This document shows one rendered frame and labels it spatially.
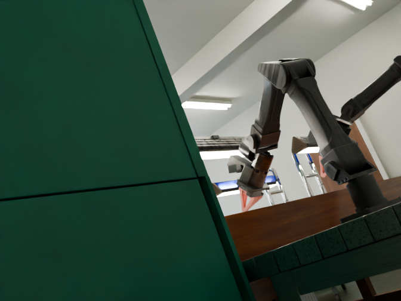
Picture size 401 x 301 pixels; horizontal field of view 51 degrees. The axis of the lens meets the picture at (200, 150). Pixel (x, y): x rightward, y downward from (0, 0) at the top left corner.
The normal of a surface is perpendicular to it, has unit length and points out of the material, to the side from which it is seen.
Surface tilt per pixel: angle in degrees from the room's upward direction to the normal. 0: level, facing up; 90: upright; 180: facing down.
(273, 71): 90
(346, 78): 90
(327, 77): 90
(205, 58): 90
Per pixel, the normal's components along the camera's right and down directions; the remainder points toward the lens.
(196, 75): -0.69, 0.04
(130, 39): 0.66, -0.44
